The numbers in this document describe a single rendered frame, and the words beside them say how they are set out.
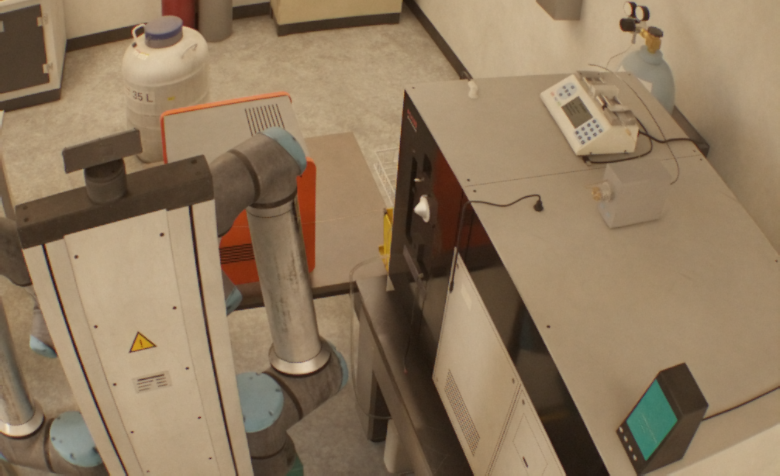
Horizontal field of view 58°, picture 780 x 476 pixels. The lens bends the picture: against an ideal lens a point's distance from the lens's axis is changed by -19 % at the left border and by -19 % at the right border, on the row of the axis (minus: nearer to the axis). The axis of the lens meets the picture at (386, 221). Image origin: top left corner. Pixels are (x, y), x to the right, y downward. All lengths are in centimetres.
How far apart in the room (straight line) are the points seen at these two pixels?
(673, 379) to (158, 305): 85
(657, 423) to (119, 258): 89
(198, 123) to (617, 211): 130
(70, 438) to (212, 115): 115
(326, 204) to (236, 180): 124
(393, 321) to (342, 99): 234
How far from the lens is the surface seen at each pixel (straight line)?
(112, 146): 119
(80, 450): 191
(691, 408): 127
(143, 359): 148
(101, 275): 132
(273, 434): 198
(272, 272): 180
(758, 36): 252
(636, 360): 152
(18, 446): 199
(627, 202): 172
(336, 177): 294
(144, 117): 404
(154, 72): 388
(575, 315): 156
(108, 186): 120
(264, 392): 194
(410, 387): 229
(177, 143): 243
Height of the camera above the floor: 255
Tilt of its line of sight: 41 degrees down
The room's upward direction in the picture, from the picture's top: 5 degrees clockwise
